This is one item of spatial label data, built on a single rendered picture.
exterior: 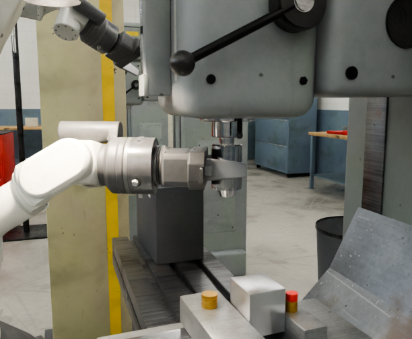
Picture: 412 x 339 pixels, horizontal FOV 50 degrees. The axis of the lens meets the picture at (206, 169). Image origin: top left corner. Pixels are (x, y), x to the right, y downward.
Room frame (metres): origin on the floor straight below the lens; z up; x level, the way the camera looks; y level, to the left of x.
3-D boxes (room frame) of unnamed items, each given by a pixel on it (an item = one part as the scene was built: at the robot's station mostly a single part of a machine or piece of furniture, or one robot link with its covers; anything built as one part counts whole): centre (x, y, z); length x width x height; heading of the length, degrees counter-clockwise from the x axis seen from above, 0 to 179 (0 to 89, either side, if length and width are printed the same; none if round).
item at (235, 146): (0.68, -0.03, 1.26); 0.05 x 0.05 x 0.01
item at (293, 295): (0.56, -0.11, 1.07); 0.02 x 0.02 x 0.03
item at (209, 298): (0.57, 0.00, 1.07); 0.02 x 0.02 x 0.02
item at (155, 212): (1.14, 0.10, 1.05); 0.22 x 0.12 x 0.20; 21
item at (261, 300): (0.57, -0.07, 1.06); 0.06 x 0.05 x 0.06; 21
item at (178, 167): (0.69, 0.06, 1.23); 0.13 x 0.12 x 0.10; 177
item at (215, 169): (0.65, -0.03, 1.23); 0.06 x 0.02 x 0.03; 87
